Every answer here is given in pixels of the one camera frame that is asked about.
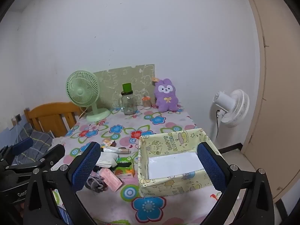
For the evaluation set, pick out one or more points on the beige door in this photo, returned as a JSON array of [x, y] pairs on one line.
[[276, 98]]

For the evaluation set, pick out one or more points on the grey scrunchie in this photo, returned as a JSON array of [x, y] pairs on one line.
[[95, 184]]

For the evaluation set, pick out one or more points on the yellow cartoon tissue packet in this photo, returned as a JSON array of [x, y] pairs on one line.
[[108, 142]]

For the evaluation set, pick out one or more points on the yellow cartoon print storage box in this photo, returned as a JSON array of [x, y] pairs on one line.
[[164, 143]]

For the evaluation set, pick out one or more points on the white standing fan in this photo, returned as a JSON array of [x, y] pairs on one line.
[[232, 107]]

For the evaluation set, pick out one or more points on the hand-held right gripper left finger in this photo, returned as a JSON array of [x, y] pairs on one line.
[[86, 166]]

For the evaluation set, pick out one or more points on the green tissue packet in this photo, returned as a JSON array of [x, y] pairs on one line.
[[125, 166]]

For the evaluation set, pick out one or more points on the floral tablecloth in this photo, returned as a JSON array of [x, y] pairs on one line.
[[145, 126]]

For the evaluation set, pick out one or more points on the wooden chair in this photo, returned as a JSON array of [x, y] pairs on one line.
[[46, 114]]

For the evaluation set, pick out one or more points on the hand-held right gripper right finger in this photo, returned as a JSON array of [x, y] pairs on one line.
[[211, 166]]

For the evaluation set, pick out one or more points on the green printed cardboard sheet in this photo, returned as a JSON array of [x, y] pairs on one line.
[[112, 79]]

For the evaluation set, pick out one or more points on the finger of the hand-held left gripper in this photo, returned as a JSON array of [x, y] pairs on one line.
[[55, 153], [22, 145]]

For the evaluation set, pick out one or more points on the pink packet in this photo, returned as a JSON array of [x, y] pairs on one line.
[[112, 180]]

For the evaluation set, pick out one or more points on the green desk fan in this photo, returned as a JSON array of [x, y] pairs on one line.
[[82, 90]]

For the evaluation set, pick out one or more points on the blue plaid bedding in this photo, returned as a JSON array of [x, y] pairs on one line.
[[37, 138]]

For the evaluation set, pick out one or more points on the white tube with brown cap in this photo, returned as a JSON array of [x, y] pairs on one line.
[[121, 150]]

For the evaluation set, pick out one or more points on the purple plush bunny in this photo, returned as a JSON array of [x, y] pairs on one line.
[[165, 98]]

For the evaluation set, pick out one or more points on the glass jar with green lid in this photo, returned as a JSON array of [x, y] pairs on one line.
[[128, 103]]

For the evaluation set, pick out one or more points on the small jar with orange lid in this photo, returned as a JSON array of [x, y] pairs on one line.
[[146, 103]]

